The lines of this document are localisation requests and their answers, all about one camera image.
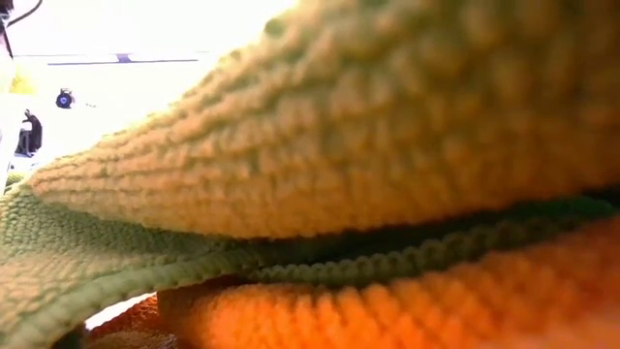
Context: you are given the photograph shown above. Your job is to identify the black ceiling spotlight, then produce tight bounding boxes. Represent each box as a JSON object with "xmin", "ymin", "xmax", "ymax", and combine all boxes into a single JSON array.
[{"xmin": 54, "ymin": 87, "xmax": 77, "ymax": 111}]

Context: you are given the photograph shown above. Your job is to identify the green microfiber towel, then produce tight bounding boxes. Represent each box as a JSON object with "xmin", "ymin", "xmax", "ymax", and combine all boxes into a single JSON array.
[
  {"xmin": 3, "ymin": 170, "xmax": 30, "ymax": 194},
  {"xmin": 0, "ymin": 0, "xmax": 620, "ymax": 349}
]

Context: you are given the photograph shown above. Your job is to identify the long ceiling light bar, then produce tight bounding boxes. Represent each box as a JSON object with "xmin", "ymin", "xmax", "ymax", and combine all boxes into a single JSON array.
[{"xmin": 13, "ymin": 51, "xmax": 210, "ymax": 67}]

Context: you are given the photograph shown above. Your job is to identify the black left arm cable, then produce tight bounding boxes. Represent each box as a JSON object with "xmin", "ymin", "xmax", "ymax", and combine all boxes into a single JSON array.
[{"xmin": 6, "ymin": 0, "xmax": 45, "ymax": 28}]

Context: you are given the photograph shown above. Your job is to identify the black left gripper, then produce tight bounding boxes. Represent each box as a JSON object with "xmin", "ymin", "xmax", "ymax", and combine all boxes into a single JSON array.
[{"xmin": 14, "ymin": 109, "xmax": 45, "ymax": 159}]

